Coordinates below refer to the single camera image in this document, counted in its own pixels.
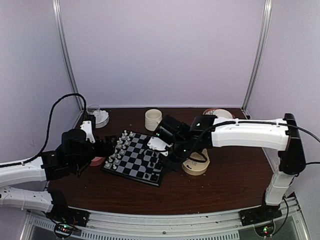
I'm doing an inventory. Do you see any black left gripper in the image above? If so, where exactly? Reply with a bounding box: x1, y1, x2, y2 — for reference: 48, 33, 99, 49
72, 134, 117, 172

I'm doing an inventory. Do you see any cream bowl of black pieces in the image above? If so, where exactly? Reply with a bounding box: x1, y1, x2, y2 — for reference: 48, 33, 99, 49
181, 149, 210, 176

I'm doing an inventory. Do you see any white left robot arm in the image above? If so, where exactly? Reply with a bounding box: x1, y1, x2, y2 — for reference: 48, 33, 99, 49
0, 129, 116, 222

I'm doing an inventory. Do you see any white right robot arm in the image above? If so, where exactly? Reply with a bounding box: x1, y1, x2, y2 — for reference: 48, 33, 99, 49
155, 113, 306, 221

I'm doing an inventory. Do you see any pink bowl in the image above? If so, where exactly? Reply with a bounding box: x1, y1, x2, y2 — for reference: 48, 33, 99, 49
90, 157, 106, 167

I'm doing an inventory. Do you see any black and white chessboard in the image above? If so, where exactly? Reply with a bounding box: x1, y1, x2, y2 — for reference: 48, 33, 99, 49
100, 130, 164, 187

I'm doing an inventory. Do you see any clear glass cup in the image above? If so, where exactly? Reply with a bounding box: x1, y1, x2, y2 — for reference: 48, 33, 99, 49
86, 104, 101, 115

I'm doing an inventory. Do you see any white ribbed ceramic mug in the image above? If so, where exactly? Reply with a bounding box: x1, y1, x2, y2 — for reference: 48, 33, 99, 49
144, 109, 163, 132

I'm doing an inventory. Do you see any floral patterned saucer plate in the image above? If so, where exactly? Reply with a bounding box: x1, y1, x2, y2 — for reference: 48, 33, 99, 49
203, 108, 235, 119

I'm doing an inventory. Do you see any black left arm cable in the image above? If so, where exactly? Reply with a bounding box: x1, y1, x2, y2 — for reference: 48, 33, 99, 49
19, 93, 88, 166

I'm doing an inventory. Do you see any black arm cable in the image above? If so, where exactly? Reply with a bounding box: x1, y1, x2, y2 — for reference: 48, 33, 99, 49
19, 93, 88, 166
287, 124, 320, 166

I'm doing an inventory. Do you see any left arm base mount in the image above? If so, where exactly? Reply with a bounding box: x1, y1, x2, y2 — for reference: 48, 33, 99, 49
44, 207, 90, 239

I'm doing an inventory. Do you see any aluminium front rail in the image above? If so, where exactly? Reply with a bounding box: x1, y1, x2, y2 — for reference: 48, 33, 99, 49
19, 192, 313, 240

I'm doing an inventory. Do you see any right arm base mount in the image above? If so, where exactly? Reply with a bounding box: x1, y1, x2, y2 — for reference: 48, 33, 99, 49
239, 205, 283, 238

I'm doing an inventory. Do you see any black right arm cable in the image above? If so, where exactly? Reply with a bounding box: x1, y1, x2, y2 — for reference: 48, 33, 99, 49
287, 124, 320, 166

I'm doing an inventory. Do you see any aluminium frame post left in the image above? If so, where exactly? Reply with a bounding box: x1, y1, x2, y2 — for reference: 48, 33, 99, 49
51, 0, 84, 112

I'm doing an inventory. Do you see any aluminium frame post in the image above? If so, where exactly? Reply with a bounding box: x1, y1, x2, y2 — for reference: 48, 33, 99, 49
51, 0, 84, 112
241, 0, 273, 113

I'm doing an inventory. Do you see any aluminium frame post right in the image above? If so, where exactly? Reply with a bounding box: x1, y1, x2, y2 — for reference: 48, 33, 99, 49
241, 0, 273, 113

